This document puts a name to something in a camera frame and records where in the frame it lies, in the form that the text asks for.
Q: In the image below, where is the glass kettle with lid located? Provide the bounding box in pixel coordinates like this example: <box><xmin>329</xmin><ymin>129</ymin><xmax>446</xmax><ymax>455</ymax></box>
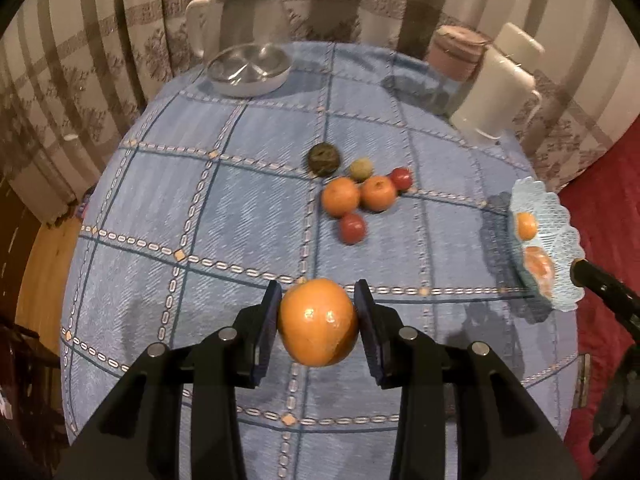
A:
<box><xmin>186</xmin><ymin>0</ymin><xmax>291</xmax><ymax>61</ymax></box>

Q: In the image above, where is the light blue lattice basket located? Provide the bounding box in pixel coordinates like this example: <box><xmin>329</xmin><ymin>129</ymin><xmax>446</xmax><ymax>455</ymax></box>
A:
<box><xmin>508</xmin><ymin>177</ymin><xmax>585</xmax><ymax>312</ymax></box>

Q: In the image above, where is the large orange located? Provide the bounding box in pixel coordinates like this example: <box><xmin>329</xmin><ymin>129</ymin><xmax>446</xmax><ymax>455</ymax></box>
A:
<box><xmin>278</xmin><ymin>278</ymin><xmax>358</xmax><ymax>367</ymax></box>

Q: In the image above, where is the small mandarin orange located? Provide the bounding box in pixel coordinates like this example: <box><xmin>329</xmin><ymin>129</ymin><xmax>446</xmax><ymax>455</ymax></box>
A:
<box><xmin>360</xmin><ymin>176</ymin><xmax>397</xmax><ymax>212</ymax></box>

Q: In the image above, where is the plastic bag of orange pieces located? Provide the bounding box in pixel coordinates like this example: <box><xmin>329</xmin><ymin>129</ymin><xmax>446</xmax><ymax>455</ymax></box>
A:
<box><xmin>523</xmin><ymin>246</ymin><xmax>555</xmax><ymax>298</ymax></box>

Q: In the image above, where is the dark brown wrinkled fruit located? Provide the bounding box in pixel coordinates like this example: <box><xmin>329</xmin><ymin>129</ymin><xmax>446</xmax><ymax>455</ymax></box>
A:
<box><xmin>306</xmin><ymin>142</ymin><xmax>341</xmax><ymax>178</ymax></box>

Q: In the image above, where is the red cherry tomato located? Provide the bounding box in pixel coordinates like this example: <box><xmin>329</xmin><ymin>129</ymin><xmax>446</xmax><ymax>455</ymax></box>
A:
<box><xmin>388</xmin><ymin>167</ymin><xmax>413</xmax><ymax>193</ymax></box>
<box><xmin>338</xmin><ymin>212</ymin><xmax>367</xmax><ymax>245</ymax></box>

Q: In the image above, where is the beige patterned curtain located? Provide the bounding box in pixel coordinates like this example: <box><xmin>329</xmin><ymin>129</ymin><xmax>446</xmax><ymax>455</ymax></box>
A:
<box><xmin>1</xmin><ymin>0</ymin><xmax>639</xmax><ymax>222</ymax></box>

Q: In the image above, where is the steel bowl white rim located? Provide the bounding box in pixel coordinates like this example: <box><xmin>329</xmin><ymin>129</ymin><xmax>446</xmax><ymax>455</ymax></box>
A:
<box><xmin>206</xmin><ymin>44</ymin><xmax>292</xmax><ymax>99</ymax></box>

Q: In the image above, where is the pink lidded glass jar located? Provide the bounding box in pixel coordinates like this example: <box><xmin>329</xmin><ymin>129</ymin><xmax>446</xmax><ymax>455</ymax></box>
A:
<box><xmin>426</xmin><ymin>25</ymin><xmax>489</xmax><ymax>82</ymax></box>

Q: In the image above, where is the blue patterned tablecloth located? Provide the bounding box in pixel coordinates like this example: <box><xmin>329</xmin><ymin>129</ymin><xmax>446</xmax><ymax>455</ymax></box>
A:
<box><xmin>60</xmin><ymin>42</ymin><xmax>577</xmax><ymax>479</ymax></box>

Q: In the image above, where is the oval orange kumquat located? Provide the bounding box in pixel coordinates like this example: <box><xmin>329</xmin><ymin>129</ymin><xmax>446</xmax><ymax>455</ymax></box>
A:
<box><xmin>515</xmin><ymin>211</ymin><xmax>538</xmax><ymax>242</ymax></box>

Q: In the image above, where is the small greenish fruit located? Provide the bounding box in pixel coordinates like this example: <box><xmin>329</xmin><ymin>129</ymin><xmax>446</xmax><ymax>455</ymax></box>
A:
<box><xmin>348</xmin><ymin>157</ymin><xmax>374</xmax><ymax>183</ymax></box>

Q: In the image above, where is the red bed cover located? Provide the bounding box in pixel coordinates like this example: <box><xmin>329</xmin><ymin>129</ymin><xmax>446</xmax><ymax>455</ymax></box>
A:
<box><xmin>560</xmin><ymin>124</ymin><xmax>639</xmax><ymax>479</ymax></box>

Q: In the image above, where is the white thermos jug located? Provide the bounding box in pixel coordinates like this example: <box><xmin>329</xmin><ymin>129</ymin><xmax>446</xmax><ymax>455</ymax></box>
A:
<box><xmin>449</xmin><ymin>23</ymin><xmax>544</xmax><ymax>146</ymax></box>

